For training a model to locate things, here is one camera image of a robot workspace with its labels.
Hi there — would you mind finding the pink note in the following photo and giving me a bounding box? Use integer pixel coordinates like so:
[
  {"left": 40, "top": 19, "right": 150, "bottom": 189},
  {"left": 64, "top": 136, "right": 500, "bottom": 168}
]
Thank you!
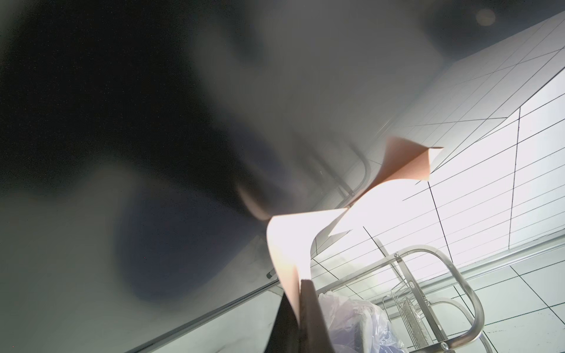
[
  {"left": 266, "top": 208, "right": 347, "bottom": 321},
  {"left": 324, "top": 137, "right": 444, "bottom": 237}
]

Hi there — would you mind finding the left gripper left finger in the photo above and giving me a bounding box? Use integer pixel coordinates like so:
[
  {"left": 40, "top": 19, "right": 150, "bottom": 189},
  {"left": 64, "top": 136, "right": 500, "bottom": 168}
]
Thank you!
[{"left": 263, "top": 294, "right": 300, "bottom": 353}]

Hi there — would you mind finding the steel dish rack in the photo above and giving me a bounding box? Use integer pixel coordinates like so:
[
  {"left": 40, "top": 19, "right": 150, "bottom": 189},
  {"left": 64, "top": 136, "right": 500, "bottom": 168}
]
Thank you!
[{"left": 316, "top": 245, "right": 492, "bottom": 352}]

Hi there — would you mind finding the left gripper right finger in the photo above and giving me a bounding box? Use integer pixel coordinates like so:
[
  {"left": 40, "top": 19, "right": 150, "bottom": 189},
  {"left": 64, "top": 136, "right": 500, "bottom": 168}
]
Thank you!
[{"left": 299, "top": 279, "right": 335, "bottom": 353}]

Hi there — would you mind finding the black flat monitor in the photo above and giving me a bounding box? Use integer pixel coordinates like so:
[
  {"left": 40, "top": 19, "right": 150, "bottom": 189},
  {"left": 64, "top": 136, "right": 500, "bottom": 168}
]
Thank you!
[{"left": 1, "top": 1, "right": 564, "bottom": 352}]

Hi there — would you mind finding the purple trash bin with liner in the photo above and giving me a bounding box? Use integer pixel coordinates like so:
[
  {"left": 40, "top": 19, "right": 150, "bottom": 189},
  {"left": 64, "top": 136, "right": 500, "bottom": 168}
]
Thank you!
[{"left": 318, "top": 291, "right": 406, "bottom": 353}]

